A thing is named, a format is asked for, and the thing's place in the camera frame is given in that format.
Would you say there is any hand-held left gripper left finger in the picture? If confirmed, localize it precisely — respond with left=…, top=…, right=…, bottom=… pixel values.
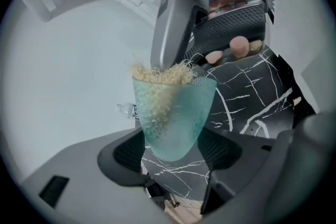
left=20, top=125, right=169, bottom=224

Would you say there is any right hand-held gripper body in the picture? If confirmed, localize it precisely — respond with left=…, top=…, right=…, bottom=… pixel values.
left=154, top=0, right=268, bottom=61

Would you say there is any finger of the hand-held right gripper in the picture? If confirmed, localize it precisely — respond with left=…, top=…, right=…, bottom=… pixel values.
left=150, top=0, right=197, bottom=72

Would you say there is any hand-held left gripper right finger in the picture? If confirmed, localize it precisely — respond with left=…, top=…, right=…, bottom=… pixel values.
left=196, top=127, right=279, bottom=216

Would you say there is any yellow sponge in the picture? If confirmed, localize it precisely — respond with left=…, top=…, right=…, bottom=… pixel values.
left=128, top=59, right=198, bottom=137

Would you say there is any green textured plastic cup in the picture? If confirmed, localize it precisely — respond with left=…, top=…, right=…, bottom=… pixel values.
left=132, top=76, right=218, bottom=162

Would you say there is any person's right hand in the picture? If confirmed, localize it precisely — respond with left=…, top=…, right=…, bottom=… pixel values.
left=204, top=35, right=264, bottom=64

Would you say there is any clear plastic water bottle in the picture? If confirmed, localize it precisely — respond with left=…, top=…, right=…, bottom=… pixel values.
left=117, top=102, right=140, bottom=121

